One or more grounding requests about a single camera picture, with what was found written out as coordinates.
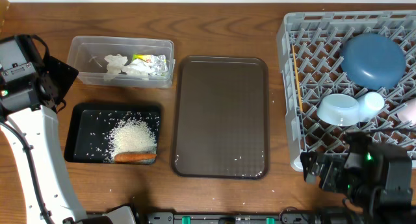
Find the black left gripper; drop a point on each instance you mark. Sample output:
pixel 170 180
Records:
pixel 52 82

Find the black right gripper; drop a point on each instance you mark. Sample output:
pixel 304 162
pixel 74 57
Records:
pixel 318 171

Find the white tissue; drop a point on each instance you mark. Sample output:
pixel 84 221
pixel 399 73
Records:
pixel 137 68
pixel 115 64

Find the light blue bowl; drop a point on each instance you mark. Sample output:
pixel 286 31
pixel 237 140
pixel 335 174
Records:
pixel 339 110

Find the light blue cup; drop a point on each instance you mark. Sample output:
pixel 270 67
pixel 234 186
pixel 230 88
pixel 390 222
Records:
pixel 369 105

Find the pile of white rice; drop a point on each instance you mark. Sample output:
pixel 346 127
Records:
pixel 130 136

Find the silver foil snack wrapper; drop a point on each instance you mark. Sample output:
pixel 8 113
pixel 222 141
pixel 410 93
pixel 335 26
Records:
pixel 155 65

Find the orange carrot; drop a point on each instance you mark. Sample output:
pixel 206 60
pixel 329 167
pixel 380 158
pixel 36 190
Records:
pixel 130 157

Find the dark blue plate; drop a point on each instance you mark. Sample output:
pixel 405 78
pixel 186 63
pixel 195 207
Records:
pixel 373 61

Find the pale pink cup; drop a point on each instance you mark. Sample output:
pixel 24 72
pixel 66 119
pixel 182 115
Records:
pixel 408 113

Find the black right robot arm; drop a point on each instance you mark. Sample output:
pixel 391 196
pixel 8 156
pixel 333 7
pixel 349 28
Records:
pixel 375 177

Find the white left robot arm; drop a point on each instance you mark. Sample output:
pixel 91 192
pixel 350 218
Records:
pixel 34 139

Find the black waste tray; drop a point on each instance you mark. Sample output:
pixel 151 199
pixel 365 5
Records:
pixel 91 133

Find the grey dishwasher rack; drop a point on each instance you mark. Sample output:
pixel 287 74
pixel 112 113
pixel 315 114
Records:
pixel 309 45

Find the clear plastic bin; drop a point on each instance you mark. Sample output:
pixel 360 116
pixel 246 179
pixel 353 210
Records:
pixel 87 56

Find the dark brown serving tray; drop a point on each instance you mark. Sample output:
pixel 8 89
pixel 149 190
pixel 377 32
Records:
pixel 222 127

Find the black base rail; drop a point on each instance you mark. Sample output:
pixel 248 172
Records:
pixel 234 218

